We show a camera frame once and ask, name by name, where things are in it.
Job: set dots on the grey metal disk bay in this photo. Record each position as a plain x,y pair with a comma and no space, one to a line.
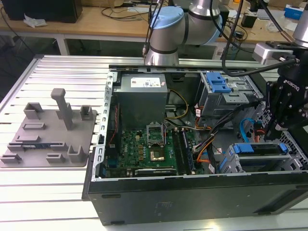
231,158

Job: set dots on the hard disk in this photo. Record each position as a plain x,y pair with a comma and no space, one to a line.
260,148

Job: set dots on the green motherboard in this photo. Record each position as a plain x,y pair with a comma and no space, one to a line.
137,149

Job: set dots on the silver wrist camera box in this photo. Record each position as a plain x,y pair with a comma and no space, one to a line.
267,54

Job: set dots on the blue drive carrier in cage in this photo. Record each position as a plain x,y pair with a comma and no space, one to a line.
217,83

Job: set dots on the RAM stick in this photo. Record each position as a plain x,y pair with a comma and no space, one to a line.
36,145

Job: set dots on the grey parts rack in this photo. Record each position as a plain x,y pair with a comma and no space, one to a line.
55,144

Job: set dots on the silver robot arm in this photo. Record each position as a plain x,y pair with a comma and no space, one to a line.
173,26

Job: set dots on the blue cardboard box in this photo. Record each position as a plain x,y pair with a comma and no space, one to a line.
294,11

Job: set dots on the CPU socket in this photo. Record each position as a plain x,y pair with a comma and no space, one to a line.
157,155

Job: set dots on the small black box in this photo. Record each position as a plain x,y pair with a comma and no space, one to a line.
249,20

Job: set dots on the thin metal locking lever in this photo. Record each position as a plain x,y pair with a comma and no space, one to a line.
165,134

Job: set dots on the black RAM slot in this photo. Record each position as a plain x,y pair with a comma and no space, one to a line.
188,151
177,151

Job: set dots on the crumpled white paper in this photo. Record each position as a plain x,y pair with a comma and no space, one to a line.
33,21

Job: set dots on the black open PC case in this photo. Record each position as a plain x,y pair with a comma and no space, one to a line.
192,199

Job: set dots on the grey power supply unit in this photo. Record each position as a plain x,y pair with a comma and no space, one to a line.
142,106

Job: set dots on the black graphics card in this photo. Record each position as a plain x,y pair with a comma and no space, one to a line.
156,172

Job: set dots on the large black box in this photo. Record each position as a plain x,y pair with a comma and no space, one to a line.
43,9

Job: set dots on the wooden desk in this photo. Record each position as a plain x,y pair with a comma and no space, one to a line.
96,21

